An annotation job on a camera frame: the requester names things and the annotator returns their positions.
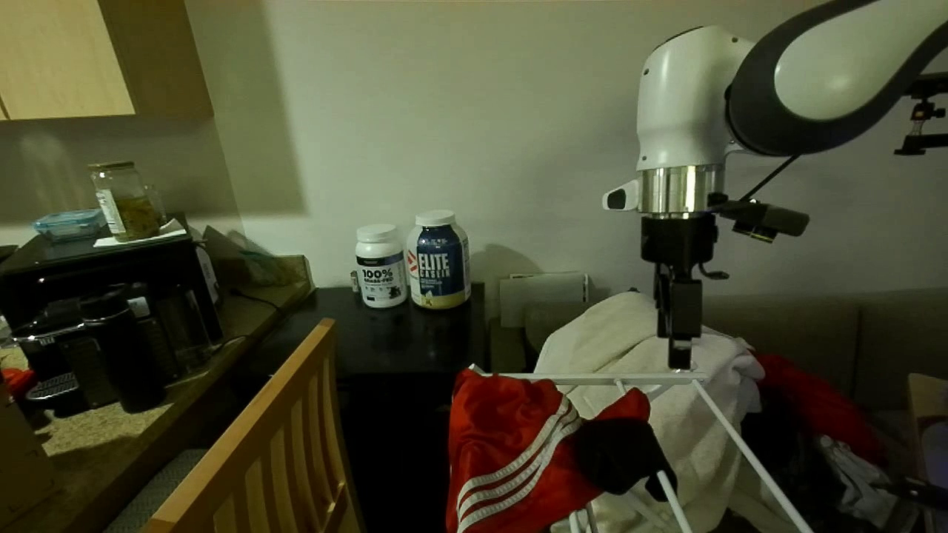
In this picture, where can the black side table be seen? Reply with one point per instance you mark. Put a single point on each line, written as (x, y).
(395, 342)

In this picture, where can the red cloth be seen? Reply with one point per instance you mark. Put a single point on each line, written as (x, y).
(816, 394)

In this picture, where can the black tumbler bottle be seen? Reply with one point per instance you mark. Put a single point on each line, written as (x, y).
(127, 357)

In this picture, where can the red shorts with white stripes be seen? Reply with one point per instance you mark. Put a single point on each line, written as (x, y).
(503, 434)

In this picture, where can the black microwave oven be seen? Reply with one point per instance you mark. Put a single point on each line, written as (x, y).
(99, 268)

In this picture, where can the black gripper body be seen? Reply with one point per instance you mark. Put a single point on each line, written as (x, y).
(680, 240)

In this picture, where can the blue bowl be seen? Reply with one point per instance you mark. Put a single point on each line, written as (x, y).
(68, 225)

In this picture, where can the brown kitchen counter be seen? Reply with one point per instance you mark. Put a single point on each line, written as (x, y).
(106, 444)

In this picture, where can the crumpled white cloth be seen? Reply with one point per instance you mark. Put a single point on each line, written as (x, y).
(853, 475)

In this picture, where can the white supplement jar right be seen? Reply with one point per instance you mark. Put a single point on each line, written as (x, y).
(437, 260)

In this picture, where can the small white supplement jar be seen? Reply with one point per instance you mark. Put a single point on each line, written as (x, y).
(380, 268)

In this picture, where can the brown paper bag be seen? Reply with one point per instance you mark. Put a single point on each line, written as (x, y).
(253, 265)

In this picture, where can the glass jar with label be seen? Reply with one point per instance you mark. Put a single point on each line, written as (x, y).
(124, 201)

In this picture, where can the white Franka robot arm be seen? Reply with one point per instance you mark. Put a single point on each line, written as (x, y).
(690, 89)

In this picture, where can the white wall heater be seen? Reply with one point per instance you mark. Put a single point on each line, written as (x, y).
(543, 297)

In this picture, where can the wooden slatted chair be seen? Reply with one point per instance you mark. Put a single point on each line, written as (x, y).
(286, 434)

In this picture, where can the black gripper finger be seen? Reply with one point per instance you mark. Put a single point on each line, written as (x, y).
(690, 312)
(668, 312)

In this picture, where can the cardboard box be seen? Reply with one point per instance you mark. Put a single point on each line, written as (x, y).
(930, 423)

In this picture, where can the beige wall cabinet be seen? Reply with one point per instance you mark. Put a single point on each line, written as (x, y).
(68, 59)

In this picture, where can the cream white towel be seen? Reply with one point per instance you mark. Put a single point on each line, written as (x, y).
(610, 342)

